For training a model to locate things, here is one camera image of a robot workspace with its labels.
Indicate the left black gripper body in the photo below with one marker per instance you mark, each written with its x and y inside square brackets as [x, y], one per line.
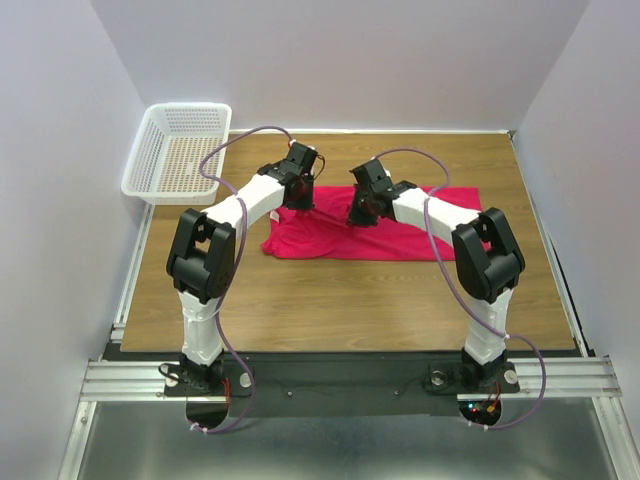
[304, 200]

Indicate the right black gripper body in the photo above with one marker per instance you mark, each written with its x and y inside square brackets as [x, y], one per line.
[362, 210]

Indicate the pink t shirt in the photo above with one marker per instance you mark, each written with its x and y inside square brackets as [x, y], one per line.
[323, 232]

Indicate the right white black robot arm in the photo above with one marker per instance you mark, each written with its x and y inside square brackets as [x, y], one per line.
[488, 260]

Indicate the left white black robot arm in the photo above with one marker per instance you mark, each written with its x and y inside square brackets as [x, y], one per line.
[204, 257]

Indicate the white plastic basket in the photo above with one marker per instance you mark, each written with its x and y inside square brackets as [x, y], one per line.
[172, 140]

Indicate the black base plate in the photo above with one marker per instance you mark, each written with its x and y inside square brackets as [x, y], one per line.
[338, 384]

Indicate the aluminium frame rail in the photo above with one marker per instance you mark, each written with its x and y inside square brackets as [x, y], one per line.
[284, 306]

